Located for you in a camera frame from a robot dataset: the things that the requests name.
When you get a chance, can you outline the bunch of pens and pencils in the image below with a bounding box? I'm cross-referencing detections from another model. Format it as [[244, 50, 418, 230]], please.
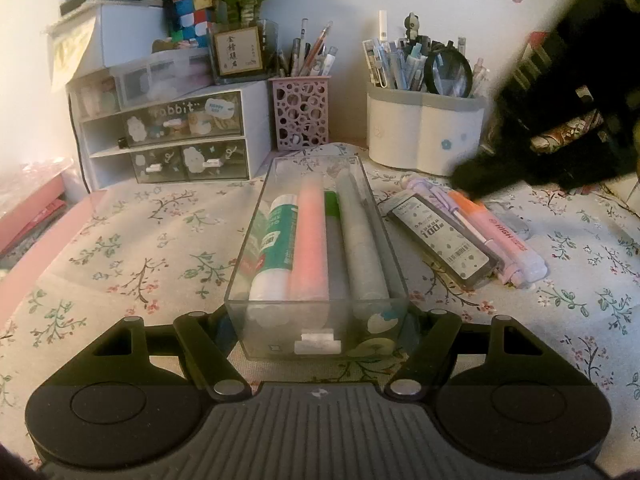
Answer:
[[276, 16, 342, 79]]

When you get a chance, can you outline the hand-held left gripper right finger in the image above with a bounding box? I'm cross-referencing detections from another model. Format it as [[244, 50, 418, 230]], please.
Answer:
[[384, 310, 598, 402]]

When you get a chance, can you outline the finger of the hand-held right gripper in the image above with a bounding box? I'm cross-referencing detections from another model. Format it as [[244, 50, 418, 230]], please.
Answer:
[[449, 147, 543, 200]]

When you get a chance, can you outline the white flower-shaped pen holder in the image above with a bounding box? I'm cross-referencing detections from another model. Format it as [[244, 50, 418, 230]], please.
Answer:
[[365, 81, 489, 177]]

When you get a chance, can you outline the clear plastic bag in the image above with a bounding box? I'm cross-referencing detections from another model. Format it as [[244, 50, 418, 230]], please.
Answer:
[[0, 159, 67, 202]]

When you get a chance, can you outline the flat pink box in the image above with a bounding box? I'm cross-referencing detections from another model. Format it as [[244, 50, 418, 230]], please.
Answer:
[[0, 174, 69, 257]]

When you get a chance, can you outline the illustrated book box set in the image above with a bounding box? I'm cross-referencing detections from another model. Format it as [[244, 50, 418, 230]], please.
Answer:
[[520, 40, 617, 157]]

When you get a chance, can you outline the grey translucent marker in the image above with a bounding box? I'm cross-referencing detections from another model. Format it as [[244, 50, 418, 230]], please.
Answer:
[[334, 169, 392, 320]]

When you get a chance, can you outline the black magnifying glass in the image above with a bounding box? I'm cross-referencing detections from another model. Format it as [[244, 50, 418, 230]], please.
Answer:
[[423, 46, 474, 98]]

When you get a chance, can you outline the clear plastic organizer box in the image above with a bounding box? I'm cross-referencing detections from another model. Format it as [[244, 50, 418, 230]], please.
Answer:
[[223, 155, 412, 362]]

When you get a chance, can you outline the pale yellow paper sheet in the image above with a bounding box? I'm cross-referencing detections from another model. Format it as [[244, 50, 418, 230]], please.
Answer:
[[41, 14, 99, 94]]

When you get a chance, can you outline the floral tablecloth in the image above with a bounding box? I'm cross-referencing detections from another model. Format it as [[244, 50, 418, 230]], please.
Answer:
[[0, 142, 640, 441]]

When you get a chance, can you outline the dark pencil lead refill case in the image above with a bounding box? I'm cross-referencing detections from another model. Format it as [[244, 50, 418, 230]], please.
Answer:
[[386, 191, 502, 292]]

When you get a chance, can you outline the orange cap highlighter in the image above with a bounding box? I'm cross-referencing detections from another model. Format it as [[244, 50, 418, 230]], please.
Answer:
[[446, 189, 547, 282]]

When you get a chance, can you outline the bamboo plant in glass vase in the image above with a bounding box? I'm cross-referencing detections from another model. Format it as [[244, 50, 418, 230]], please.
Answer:
[[196, 0, 302, 87]]

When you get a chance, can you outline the white mini drawer cabinet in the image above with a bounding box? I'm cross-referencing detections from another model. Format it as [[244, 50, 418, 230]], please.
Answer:
[[66, 79, 274, 192]]

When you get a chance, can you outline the purple highlighter pen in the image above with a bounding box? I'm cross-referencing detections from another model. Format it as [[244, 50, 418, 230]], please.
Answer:
[[401, 174, 524, 289]]

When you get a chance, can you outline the pink desk mat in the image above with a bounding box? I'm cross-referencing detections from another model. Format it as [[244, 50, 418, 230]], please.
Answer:
[[0, 194, 107, 328]]

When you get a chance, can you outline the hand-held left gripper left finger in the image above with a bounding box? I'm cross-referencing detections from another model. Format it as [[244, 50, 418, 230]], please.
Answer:
[[37, 310, 251, 402]]

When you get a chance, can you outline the colourful rubik cube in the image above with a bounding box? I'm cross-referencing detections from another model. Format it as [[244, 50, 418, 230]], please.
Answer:
[[166, 0, 217, 50]]

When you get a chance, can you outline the white storage box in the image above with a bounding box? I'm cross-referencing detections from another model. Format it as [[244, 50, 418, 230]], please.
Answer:
[[96, 1, 177, 70]]

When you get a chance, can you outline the bunch of blue white pens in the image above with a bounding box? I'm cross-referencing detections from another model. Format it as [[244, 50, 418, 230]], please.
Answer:
[[361, 8, 489, 99]]

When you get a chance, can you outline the white glue stick green label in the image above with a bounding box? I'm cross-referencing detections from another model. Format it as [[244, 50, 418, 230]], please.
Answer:
[[247, 193, 302, 313]]

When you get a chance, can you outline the small clear drawer unit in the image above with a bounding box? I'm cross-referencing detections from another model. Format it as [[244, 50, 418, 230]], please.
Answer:
[[109, 51, 217, 107]]

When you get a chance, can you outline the pink highlighter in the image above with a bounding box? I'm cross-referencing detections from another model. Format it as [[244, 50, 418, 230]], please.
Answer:
[[289, 184, 332, 305]]

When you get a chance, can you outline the pink perforated pen holder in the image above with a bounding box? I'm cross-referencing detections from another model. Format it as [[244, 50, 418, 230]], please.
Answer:
[[268, 75, 334, 153]]

